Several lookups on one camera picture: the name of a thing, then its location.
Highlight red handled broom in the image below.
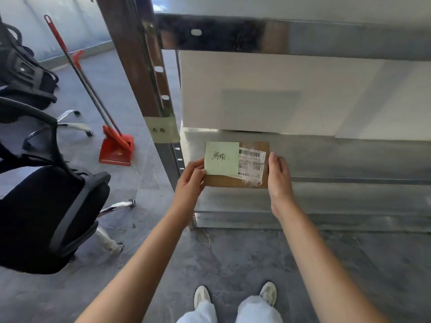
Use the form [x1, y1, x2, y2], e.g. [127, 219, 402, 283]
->
[43, 15, 134, 148]

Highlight person's left hand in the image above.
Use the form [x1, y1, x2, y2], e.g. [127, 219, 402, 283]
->
[170, 159, 207, 230]

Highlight green sticky note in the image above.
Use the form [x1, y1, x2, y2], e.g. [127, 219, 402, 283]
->
[204, 141, 240, 177]

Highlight metal shelf rack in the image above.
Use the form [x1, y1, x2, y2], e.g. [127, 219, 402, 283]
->
[96, 0, 431, 232]

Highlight red dustpan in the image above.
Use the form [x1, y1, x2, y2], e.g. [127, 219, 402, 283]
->
[72, 50, 135, 166]

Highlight yellow paper tag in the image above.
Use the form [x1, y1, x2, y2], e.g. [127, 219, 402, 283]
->
[144, 116, 181, 144]

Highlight white shipping label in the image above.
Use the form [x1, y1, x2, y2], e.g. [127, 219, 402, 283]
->
[238, 148, 267, 183]

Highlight white trousers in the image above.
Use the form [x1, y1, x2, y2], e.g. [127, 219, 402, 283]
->
[176, 295, 284, 323]

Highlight person's right hand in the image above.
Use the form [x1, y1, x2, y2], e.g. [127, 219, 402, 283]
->
[268, 151, 301, 221]

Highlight person's right white shoe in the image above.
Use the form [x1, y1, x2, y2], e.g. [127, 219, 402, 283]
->
[259, 281, 277, 307]

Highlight person's left forearm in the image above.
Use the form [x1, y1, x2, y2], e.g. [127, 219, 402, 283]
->
[75, 206, 194, 323]

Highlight brown cardboard parcel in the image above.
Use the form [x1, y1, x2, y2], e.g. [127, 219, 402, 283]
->
[203, 141, 270, 189]

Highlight black office chair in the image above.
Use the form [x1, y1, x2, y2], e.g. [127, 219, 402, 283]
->
[0, 96, 137, 275]
[0, 16, 94, 149]

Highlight person's left white shoe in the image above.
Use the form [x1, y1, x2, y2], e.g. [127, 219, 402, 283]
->
[193, 285, 212, 309]

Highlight person's right forearm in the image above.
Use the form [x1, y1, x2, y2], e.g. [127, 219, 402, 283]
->
[272, 202, 392, 323]

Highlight person's white shoe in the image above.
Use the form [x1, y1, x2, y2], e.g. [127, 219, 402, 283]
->
[193, 285, 212, 309]
[259, 281, 277, 307]

